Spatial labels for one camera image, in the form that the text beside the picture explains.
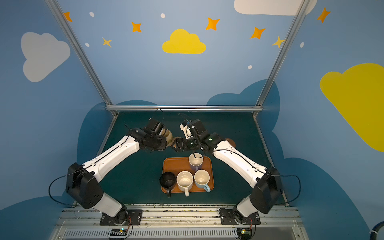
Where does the left controller board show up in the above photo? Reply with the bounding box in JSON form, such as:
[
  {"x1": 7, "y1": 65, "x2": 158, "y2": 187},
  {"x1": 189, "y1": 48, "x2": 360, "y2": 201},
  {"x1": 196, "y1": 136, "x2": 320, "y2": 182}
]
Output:
[{"x1": 109, "y1": 228, "x2": 128, "y2": 240}]

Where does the black mug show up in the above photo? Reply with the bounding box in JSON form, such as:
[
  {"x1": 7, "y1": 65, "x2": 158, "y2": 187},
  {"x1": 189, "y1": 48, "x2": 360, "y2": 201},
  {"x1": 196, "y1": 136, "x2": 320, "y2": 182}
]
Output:
[{"x1": 160, "y1": 172, "x2": 177, "y2": 198}]

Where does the aluminium front rail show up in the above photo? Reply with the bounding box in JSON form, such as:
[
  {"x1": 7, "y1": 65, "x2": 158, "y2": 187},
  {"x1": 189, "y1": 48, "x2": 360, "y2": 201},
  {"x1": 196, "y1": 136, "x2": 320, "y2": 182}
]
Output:
[{"x1": 50, "y1": 204, "x2": 309, "y2": 240}]

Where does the aluminium frame right post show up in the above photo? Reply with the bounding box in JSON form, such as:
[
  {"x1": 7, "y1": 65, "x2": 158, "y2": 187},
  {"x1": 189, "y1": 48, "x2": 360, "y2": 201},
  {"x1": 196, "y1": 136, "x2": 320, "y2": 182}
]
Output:
[{"x1": 253, "y1": 0, "x2": 312, "y2": 120}]

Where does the aluminium frame post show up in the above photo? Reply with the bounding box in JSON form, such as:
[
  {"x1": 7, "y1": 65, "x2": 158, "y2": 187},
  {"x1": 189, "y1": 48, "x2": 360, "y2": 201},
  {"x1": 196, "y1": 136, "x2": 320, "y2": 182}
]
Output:
[
  {"x1": 253, "y1": 0, "x2": 312, "y2": 120},
  {"x1": 45, "y1": 0, "x2": 113, "y2": 107}
]

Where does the right controller board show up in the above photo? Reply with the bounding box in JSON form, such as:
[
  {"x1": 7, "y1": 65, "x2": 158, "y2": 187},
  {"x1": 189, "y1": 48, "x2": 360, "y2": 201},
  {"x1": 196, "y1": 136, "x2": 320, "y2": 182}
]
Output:
[{"x1": 236, "y1": 228, "x2": 252, "y2": 240}]

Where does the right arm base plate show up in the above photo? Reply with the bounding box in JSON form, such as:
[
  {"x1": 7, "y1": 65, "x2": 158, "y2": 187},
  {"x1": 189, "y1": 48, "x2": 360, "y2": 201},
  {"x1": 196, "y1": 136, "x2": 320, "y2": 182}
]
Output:
[{"x1": 218, "y1": 208, "x2": 261, "y2": 225}]

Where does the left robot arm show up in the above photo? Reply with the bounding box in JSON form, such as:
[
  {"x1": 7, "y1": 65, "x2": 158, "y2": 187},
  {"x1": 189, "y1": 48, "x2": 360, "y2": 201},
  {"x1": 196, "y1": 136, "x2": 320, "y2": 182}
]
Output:
[{"x1": 66, "y1": 119, "x2": 173, "y2": 221}]

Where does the cream yellow mug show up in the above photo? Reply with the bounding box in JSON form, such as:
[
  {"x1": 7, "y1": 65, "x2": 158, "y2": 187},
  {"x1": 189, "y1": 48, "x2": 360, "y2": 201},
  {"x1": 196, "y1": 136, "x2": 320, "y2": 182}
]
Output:
[{"x1": 163, "y1": 129, "x2": 174, "y2": 147}]

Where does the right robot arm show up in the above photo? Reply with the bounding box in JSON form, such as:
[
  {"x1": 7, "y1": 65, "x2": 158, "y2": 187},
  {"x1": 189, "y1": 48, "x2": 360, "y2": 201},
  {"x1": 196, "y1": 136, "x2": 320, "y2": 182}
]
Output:
[{"x1": 171, "y1": 120, "x2": 283, "y2": 219}]

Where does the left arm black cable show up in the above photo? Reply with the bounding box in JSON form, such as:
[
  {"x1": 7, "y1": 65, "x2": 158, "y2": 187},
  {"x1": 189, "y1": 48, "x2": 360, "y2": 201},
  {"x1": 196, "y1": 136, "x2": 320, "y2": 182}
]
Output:
[{"x1": 48, "y1": 107, "x2": 164, "y2": 207}]

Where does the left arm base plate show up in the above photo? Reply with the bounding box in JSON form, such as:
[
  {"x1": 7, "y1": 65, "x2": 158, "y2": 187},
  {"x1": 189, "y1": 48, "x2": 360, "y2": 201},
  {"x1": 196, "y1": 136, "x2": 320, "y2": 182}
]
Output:
[{"x1": 100, "y1": 209, "x2": 143, "y2": 226}]

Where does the white mug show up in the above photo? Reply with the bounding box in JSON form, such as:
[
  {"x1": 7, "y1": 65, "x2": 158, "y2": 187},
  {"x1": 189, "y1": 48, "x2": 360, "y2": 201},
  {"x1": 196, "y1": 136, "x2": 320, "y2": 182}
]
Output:
[{"x1": 177, "y1": 171, "x2": 194, "y2": 197}]

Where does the aluminium frame back bar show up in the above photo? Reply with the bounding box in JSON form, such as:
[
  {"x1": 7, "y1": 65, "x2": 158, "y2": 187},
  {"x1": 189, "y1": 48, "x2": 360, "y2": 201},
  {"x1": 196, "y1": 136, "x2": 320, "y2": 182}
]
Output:
[{"x1": 106, "y1": 105, "x2": 263, "y2": 112}]

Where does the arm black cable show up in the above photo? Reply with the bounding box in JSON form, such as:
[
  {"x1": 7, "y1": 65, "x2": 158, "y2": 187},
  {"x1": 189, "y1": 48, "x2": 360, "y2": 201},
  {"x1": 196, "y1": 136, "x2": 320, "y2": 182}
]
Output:
[
  {"x1": 177, "y1": 112, "x2": 301, "y2": 206},
  {"x1": 48, "y1": 107, "x2": 164, "y2": 207}
]

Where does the controller board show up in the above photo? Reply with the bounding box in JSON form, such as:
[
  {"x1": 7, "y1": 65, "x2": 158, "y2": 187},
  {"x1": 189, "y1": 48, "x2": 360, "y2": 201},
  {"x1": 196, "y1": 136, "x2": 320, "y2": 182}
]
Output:
[
  {"x1": 109, "y1": 228, "x2": 128, "y2": 240},
  {"x1": 236, "y1": 228, "x2": 252, "y2": 240}
]

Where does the orange serving tray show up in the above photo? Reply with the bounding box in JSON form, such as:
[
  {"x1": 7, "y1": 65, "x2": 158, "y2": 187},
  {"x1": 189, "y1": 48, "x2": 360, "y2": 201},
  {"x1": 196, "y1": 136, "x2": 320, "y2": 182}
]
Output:
[{"x1": 161, "y1": 157, "x2": 215, "y2": 194}]

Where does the lavender mug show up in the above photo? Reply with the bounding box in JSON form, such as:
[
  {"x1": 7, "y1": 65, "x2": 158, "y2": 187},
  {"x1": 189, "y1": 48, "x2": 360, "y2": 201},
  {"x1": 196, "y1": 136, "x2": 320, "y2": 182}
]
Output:
[{"x1": 189, "y1": 153, "x2": 204, "y2": 172}]

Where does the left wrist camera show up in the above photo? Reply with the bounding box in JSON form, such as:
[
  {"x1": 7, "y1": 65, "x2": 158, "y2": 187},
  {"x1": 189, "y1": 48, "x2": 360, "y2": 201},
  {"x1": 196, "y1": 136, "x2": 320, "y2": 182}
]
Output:
[{"x1": 159, "y1": 127, "x2": 167, "y2": 136}]

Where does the aluminium frame left post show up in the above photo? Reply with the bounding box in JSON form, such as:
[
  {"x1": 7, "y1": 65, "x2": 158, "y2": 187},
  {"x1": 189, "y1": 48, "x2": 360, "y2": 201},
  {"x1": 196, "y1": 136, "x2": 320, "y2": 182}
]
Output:
[{"x1": 45, "y1": 0, "x2": 113, "y2": 107}]

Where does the light blue mug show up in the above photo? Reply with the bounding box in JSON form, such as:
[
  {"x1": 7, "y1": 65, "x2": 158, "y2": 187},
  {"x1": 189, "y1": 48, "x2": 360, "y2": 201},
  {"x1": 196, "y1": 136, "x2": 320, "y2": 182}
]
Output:
[{"x1": 194, "y1": 170, "x2": 211, "y2": 193}]

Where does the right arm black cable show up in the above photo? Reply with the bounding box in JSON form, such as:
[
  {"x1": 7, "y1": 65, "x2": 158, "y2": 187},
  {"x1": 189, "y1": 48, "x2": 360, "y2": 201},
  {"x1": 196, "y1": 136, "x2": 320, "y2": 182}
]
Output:
[{"x1": 177, "y1": 112, "x2": 301, "y2": 206}]

